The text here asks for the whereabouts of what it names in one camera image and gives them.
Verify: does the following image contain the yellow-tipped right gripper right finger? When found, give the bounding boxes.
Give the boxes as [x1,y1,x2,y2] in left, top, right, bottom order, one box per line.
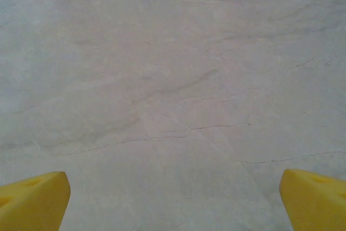
[278,168,346,231]

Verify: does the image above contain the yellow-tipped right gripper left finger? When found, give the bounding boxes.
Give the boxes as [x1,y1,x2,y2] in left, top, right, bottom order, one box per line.
[0,170,72,231]

